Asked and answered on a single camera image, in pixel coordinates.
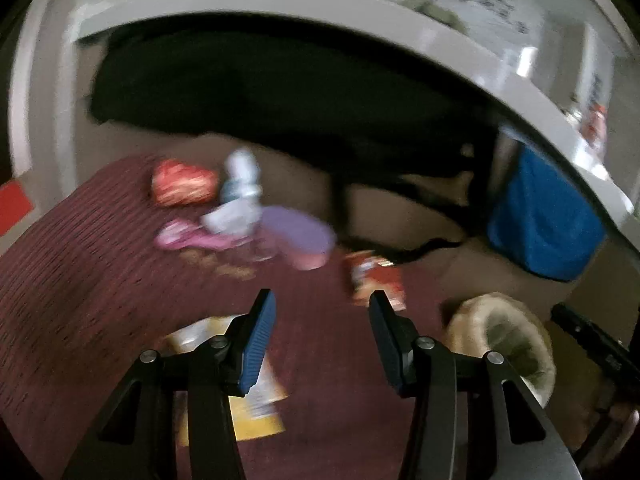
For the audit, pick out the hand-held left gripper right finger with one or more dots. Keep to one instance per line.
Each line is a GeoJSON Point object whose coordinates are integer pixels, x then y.
{"type": "Point", "coordinates": [387, 345]}

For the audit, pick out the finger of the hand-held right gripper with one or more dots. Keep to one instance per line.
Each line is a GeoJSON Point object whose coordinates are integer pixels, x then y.
{"type": "Point", "coordinates": [575, 325]}

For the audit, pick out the red white snack packet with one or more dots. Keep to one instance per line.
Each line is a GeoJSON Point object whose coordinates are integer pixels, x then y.
{"type": "Point", "coordinates": [372, 280]}

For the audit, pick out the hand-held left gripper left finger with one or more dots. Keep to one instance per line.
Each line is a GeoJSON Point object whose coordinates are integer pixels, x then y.
{"type": "Point", "coordinates": [257, 345]}

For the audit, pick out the red plaid cloth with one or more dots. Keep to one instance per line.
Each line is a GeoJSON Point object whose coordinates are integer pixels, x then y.
{"type": "Point", "coordinates": [100, 285]}

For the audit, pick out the red floor mat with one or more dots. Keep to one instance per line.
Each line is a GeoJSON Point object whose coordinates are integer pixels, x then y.
{"type": "Point", "coordinates": [12, 205]}

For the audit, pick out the grey kitchen counter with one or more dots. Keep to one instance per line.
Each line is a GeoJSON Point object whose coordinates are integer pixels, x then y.
{"type": "Point", "coordinates": [300, 15]}

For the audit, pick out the blue towel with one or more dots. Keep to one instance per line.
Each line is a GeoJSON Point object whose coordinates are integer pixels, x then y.
{"type": "Point", "coordinates": [545, 220]}

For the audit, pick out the yellow white snack wrapper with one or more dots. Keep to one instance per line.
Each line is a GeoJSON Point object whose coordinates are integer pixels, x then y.
{"type": "Point", "coordinates": [260, 410]}

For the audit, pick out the pink wrapper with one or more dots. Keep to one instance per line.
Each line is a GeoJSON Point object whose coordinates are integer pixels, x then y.
{"type": "Point", "coordinates": [175, 237]}

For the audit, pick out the red label plastic bottle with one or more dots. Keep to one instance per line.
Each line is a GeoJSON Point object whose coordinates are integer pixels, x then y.
{"type": "Point", "coordinates": [595, 125]}

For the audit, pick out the black tote bag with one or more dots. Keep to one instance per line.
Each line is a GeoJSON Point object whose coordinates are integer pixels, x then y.
{"type": "Point", "coordinates": [250, 90]}

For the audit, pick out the purple packet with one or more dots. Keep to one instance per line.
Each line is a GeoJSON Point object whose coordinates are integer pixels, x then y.
{"type": "Point", "coordinates": [300, 235]}

